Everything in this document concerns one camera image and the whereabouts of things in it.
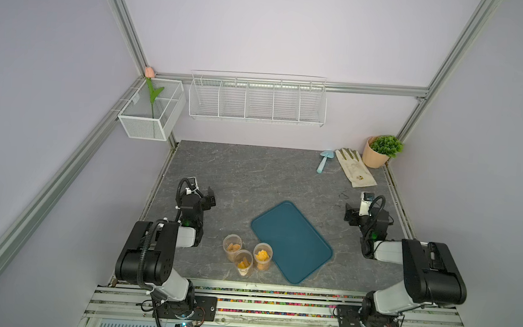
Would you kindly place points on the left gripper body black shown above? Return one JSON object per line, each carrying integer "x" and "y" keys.
{"x": 206, "y": 202}

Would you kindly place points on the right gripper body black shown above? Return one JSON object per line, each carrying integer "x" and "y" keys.
{"x": 355, "y": 218}

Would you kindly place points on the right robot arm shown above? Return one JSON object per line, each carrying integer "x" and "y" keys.
{"x": 430, "y": 274}

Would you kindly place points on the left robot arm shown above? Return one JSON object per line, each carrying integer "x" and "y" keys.
{"x": 147, "y": 258}

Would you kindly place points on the clear jar back left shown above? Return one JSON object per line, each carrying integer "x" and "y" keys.
{"x": 231, "y": 245}

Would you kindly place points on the clear jar front middle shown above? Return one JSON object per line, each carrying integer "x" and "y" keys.
{"x": 243, "y": 262}

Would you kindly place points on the beige gardening glove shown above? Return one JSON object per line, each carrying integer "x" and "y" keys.
{"x": 354, "y": 169}

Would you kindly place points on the teal plastic tray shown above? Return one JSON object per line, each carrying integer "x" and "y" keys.
{"x": 299, "y": 249}

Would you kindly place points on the light blue garden trowel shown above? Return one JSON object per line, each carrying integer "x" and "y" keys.
{"x": 326, "y": 155}

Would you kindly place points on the potted green plant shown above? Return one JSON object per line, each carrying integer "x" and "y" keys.
{"x": 379, "y": 149}

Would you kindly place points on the pink artificial tulip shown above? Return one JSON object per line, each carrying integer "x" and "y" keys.
{"x": 150, "y": 74}

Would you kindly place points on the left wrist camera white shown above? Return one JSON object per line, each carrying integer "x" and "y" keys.
{"x": 192, "y": 184}

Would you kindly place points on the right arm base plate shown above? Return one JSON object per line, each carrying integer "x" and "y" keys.
{"x": 356, "y": 316}

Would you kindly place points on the white mesh wall basket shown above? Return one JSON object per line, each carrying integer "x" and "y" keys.
{"x": 136, "y": 117}

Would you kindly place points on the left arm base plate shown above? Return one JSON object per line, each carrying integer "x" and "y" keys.
{"x": 200, "y": 308}

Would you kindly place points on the white wire wall shelf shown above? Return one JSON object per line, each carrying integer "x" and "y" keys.
{"x": 258, "y": 97}

